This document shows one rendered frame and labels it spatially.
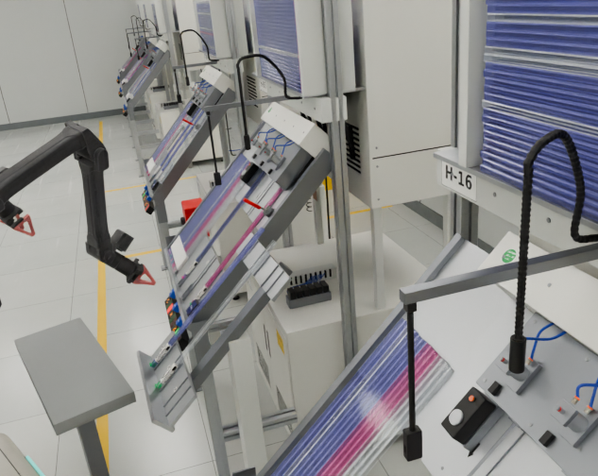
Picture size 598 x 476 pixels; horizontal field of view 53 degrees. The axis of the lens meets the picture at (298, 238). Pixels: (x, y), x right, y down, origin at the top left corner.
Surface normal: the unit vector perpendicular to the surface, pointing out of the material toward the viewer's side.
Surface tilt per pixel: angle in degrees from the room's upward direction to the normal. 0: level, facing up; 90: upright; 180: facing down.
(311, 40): 90
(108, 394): 0
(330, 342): 90
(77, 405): 0
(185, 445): 0
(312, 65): 90
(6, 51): 90
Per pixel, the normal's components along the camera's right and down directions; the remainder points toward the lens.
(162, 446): -0.09, -0.92
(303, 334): 0.29, 0.34
